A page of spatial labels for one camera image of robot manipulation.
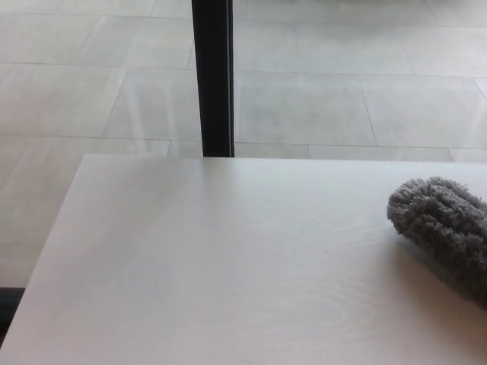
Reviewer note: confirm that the grey fluffy microfibre duster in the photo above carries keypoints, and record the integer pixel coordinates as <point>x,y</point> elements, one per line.
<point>445,224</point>

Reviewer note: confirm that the black vertical window frame post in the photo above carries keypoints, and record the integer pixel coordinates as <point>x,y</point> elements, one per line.
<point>214,76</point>

